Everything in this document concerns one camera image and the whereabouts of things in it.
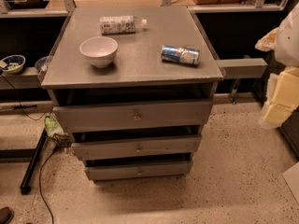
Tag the blue silver drink can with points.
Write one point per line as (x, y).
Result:
(180, 55)

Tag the white ceramic bowl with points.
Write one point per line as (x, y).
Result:
(99, 51)

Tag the grey bottom drawer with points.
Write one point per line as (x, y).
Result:
(138, 170)

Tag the dark shoe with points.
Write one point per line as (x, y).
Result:
(6, 214)

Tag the grey drawer cabinet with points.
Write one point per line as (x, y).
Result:
(137, 75)

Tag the small clear cup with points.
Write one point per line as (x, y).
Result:
(43, 64)

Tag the grey side shelf block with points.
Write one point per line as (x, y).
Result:
(242, 68)

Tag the green snack bag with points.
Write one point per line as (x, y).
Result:
(52, 126)

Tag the grey drawer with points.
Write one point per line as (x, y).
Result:
(138, 170)
(123, 116)
(138, 147)

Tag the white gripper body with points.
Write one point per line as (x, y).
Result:
(289, 42)

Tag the grey middle drawer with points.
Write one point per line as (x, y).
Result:
(138, 147)

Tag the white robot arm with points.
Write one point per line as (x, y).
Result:
(286, 49)

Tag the grey top drawer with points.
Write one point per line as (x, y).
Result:
(123, 116)

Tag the black metal table leg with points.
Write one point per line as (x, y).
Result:
(25, 187)

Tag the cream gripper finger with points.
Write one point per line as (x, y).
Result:
(282, 98)

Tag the blue patterned bowl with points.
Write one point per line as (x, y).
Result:
(12, 64)

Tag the plastic water bottle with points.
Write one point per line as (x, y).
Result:
(125, 24)

